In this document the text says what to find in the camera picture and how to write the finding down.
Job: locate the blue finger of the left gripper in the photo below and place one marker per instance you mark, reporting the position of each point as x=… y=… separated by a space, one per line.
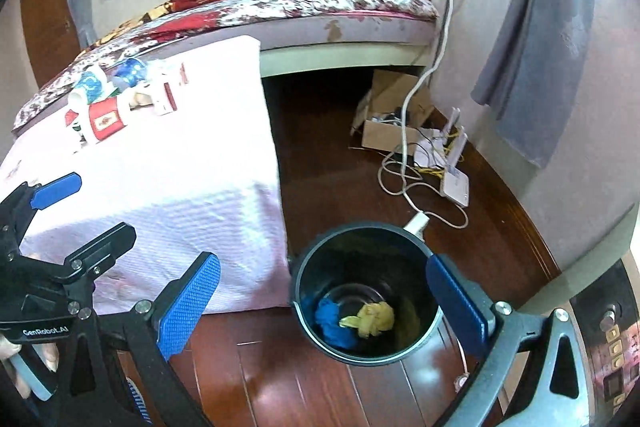
x=44 y=196

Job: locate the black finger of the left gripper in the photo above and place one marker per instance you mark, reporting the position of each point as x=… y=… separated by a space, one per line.
x=99 y=255

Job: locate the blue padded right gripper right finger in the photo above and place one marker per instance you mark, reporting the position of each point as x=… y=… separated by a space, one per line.
x=553 y=388

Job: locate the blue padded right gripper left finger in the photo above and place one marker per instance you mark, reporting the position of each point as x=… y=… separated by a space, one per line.
x=156 y=334

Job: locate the blue patterned paper cup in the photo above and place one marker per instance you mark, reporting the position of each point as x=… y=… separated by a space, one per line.
x=88 y=89

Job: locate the blue crumpled trash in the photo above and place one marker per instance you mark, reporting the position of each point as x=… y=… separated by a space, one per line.
x=327 y=317

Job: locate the yellow crumpled trash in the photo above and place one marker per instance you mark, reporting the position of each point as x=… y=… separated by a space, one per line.
x=371 y=320

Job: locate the black round trash bin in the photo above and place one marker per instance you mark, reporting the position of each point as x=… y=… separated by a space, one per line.
x=366 y=262

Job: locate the person's left hand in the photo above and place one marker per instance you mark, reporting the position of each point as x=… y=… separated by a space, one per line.
x=25 y=380

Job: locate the beige cabinet with drawer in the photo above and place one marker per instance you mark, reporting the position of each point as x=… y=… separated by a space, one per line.
x=601 y=294

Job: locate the pink white tablecloth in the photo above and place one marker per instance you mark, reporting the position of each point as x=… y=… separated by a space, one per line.
x=202 y=178

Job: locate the small blue plastic cup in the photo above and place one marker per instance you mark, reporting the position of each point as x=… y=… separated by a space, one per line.
x=129 y=73

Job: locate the brown wooden door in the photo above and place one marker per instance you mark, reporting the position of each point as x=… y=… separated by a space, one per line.
x=50 y=36

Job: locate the white power strip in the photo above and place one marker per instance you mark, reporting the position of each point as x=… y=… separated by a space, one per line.
x=417 y=224

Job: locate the white wifi router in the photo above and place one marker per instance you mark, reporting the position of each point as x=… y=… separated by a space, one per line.
x=454 y=184

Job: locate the white modem box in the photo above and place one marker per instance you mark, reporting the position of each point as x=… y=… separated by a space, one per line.
x=430 y=150

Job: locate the cardboard box on floor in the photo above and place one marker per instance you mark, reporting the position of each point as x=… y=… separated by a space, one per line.
x=377 y=123

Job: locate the grey hanging cloth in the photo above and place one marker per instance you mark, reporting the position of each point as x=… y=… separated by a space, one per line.
x=531 y=77

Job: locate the bed with floral mattress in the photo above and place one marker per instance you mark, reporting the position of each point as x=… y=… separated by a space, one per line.
x=296 y=36

